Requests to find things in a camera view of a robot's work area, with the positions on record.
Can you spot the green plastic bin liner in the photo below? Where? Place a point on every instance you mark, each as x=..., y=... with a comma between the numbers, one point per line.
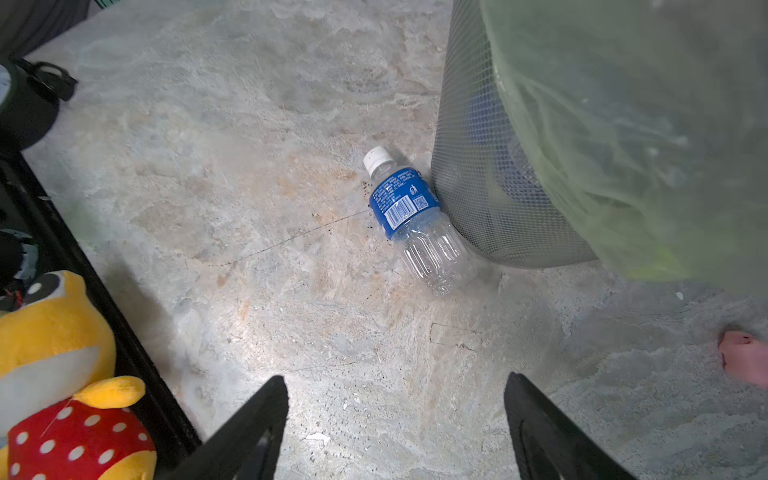
x=646, y=124

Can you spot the black alarm clock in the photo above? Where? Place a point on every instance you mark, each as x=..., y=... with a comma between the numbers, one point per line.
x=31, y=94

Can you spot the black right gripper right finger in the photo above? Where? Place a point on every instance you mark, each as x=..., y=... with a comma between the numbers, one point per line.
x=548, y=444

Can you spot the small pink pig toy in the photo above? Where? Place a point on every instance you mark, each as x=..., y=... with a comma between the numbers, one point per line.
x=744, y=357

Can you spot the clear bottle blue label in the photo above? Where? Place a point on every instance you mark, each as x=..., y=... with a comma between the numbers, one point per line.
x=411, y=217

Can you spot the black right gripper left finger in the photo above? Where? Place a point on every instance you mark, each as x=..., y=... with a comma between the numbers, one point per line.
x=248, y=445

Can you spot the yellow plush toy red dress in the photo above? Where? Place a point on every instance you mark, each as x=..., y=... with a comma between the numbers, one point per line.
x=65, y=414

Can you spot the grey mesh waste bin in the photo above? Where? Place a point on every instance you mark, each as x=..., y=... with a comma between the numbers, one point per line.
x=479, y=169

